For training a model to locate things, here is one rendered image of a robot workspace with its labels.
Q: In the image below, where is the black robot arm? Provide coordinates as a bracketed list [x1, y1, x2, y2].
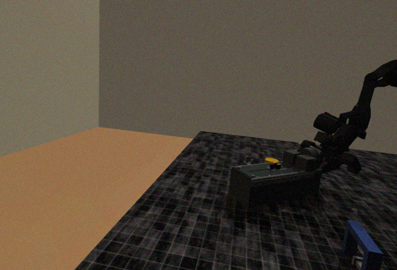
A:
[313, 59, 397, 152]

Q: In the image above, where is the yellow short cylinder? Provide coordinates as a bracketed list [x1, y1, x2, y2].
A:
[265, 158, 278, 163]

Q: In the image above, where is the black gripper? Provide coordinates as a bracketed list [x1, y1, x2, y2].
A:
[300, 135, 362, 174]

